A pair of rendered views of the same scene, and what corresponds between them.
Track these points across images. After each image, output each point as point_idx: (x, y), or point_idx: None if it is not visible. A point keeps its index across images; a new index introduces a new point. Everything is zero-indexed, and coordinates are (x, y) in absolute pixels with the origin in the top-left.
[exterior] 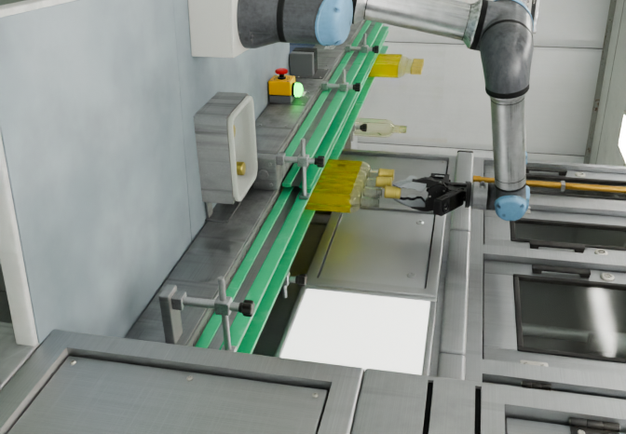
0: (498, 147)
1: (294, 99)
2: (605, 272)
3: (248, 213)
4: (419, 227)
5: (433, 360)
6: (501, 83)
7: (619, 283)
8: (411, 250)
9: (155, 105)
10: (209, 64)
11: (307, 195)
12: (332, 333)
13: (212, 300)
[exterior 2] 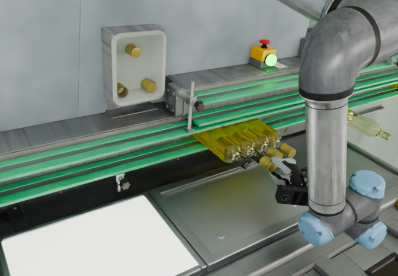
0: (307, 156)
1: (269, 67)
2: None
3: (132, 119)
4: (286, 207)
5: None
6: (303, 76)
7: None
8: (252, 219)
9: None
10: None
11: (189, 130)
12: (102, 234)
13: None
